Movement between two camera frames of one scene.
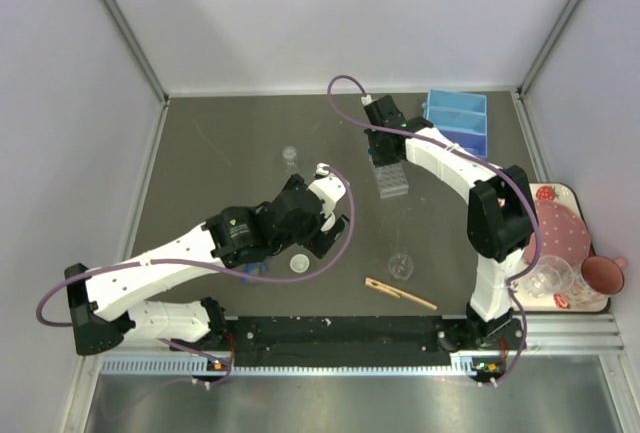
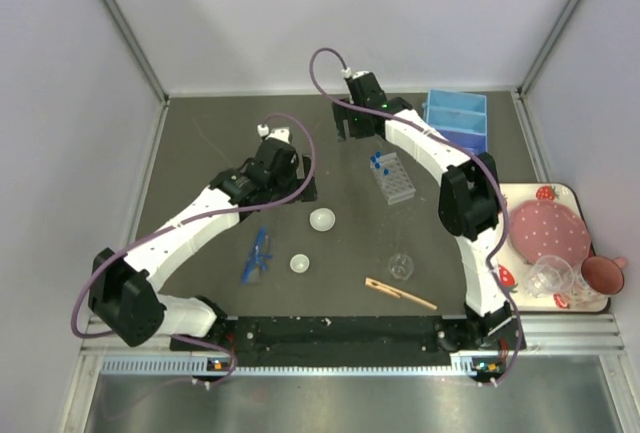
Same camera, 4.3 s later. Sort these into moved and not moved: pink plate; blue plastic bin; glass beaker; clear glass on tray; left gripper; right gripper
Moved: left gripper; right gripper
Not moved: blue plastic bin; glass beaker; pink plate; clear glass on tray
